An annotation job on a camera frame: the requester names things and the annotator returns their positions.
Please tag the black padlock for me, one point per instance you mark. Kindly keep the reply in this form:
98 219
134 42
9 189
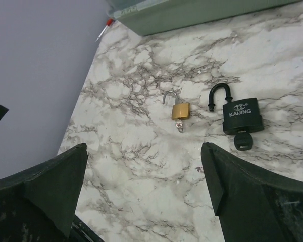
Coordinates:
238 116

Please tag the small brass padlock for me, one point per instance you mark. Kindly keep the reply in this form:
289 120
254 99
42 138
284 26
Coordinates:
180 111

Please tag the black headed padlock key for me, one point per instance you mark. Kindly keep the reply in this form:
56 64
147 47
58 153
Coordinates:
243 141

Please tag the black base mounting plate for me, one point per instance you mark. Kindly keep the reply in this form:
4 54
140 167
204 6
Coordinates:
80 232

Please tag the green transparent toolbox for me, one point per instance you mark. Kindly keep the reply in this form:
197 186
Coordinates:
157 16

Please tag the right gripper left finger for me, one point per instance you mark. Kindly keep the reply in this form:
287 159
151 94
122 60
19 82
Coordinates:
39 203

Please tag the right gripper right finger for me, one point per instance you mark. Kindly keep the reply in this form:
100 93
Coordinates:
252 203

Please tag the blue red screwdriver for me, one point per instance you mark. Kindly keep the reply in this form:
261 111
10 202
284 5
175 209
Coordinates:
109 22

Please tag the small silver key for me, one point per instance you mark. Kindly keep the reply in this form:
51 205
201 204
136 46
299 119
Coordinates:
179 125

